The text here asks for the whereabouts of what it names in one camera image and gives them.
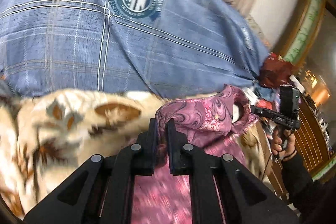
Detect purple pink floral cloth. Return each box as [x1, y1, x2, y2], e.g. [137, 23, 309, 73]
[131, 85, 256, 223]

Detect black sleeved right forearm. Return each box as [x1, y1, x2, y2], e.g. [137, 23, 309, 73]
[282, 153, 335, 223]

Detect person's right hand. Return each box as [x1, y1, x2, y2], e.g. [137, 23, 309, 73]
[271, 126, 297, 161]

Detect cream brown leaf blanket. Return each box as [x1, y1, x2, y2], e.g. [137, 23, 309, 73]
[1, 89, 166, 218]

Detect dark red cloth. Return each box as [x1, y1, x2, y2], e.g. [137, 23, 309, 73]
[259, 52, 295, 89]

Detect blue plaid pillow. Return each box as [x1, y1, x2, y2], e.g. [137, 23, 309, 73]
[1, 0, 268, 98]

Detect wooden framed mirror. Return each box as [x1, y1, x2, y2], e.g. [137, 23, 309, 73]
[273, 0, 326, 68]

